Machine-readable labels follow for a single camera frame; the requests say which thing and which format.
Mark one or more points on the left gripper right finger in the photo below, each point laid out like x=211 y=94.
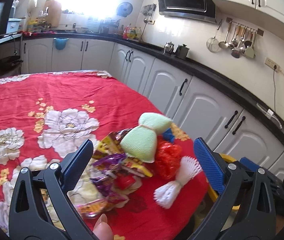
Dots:
x=245 y=206

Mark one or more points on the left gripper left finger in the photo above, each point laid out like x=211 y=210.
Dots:
x=28 y=216

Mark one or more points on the orange snack wrapper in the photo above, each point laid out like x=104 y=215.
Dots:
x=94 y=208

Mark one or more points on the white brush bundle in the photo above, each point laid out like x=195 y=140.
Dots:
x=165 y=195

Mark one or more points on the purple snack wrapper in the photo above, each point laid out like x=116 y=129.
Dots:
x=103 y=175

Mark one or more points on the red plastic bag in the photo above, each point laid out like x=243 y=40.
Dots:
x=167 y=159

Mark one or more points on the red small wrapper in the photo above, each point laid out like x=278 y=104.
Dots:
x=123 y=181

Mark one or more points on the blue glove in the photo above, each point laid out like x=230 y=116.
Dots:
x=168 y=136

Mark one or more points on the yellow red carton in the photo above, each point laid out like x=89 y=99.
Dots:
x=111 y=145

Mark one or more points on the green knitted cloth bundle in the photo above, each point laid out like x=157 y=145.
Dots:
x=141 y=141

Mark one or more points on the left hand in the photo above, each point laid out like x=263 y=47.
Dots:
x=102 y=230

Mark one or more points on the white lower cabinets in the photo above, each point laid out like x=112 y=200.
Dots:
x=196 y=107

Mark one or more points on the red floral tablecloth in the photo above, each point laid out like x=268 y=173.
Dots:
x=43 y=117

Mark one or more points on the black countertop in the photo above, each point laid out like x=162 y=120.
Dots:
x=228 y=87

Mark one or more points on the hanging ladle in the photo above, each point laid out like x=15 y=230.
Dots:
x=223 y=44

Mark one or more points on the hanging strainer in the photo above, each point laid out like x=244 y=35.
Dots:
x=212 y=43

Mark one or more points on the blue hanging basket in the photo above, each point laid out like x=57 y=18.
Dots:
x=60 y=43

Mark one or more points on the steel kettle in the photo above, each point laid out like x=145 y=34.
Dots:
x=168 y=48

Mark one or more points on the wall power socket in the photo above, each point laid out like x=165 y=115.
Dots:
x=271 y=64

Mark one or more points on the round wall fan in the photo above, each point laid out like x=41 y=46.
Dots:
x=124 y=9

